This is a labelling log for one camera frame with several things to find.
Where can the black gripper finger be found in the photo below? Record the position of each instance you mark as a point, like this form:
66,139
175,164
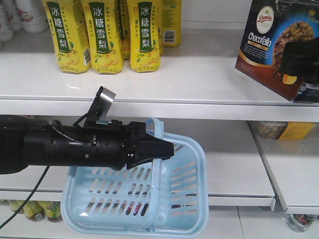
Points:
301,60

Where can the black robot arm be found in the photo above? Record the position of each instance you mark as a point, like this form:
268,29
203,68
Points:
36,142

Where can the yellow pear drink bottle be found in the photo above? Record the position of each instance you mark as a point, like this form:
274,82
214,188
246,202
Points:
104,37
69,34
144,35

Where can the yellow pear drink bottle left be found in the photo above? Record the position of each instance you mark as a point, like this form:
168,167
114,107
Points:
69,34

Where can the yellow pear drink bottle right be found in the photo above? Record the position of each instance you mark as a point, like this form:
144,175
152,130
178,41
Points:
144,35

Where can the dark chocolate cookie box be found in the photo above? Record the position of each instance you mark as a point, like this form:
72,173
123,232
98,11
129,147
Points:
270,25

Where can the clear cookie tub yellow label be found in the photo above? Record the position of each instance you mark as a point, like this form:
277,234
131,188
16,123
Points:
284,130

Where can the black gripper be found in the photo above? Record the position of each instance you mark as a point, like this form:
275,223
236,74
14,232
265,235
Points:
116,145

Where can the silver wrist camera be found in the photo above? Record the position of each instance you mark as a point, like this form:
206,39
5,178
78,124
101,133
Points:
105,96

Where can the yellow pear drink bottle middle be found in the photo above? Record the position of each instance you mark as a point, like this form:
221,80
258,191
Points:
104,37

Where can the light blue plastic basket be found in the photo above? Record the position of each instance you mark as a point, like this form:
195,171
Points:
163,198

